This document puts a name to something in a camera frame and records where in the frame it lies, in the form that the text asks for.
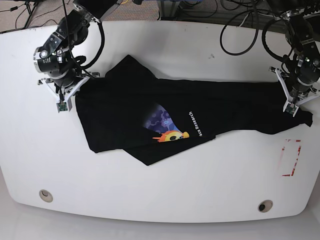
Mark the black t-shirt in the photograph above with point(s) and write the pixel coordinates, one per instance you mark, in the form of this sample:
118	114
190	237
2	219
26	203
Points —
153	118

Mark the right table cable grommet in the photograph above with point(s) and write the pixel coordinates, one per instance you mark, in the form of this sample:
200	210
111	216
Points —
265	206

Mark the red tape rectangle marking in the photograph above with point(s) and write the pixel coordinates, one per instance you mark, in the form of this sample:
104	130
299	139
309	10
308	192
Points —
289	157

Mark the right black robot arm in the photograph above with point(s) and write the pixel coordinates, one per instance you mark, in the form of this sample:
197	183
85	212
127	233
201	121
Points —
67	73

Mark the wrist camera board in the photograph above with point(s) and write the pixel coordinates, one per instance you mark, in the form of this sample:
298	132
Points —
290	108
62	106

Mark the table cable grommet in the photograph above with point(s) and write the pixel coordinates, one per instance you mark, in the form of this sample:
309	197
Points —
46	196
265	206

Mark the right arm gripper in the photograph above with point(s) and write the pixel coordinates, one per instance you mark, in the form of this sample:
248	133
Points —
63	89

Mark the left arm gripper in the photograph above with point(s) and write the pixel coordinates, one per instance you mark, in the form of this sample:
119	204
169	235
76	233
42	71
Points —
296	93

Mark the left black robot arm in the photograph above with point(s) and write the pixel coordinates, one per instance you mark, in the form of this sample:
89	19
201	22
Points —
300	69

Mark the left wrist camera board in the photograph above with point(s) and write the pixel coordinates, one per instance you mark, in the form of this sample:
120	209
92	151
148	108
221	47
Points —
290	108

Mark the left table cable grommet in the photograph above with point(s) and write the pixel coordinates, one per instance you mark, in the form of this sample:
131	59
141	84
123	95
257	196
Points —
46	196

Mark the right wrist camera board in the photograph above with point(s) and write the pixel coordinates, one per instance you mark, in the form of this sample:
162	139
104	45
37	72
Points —
62	106

